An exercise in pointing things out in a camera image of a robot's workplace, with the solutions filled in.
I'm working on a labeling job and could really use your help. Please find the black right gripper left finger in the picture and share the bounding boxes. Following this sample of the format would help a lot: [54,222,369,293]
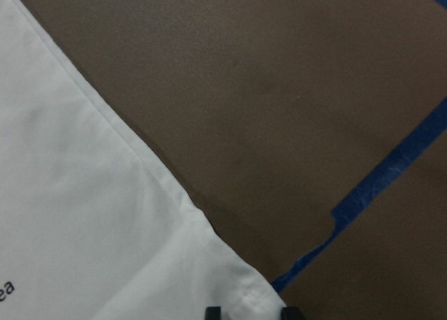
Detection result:
[205,306,221,320]

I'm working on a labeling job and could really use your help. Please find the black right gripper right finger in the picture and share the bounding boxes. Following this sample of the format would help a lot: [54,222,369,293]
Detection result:
[281,307,306,320]

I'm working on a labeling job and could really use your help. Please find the blue tape grid lines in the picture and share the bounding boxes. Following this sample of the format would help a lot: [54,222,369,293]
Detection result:
[270,0,447,295]

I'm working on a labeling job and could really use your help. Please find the white printed t-shirt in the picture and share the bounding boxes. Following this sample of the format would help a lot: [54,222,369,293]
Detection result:
[1,0,284,319]

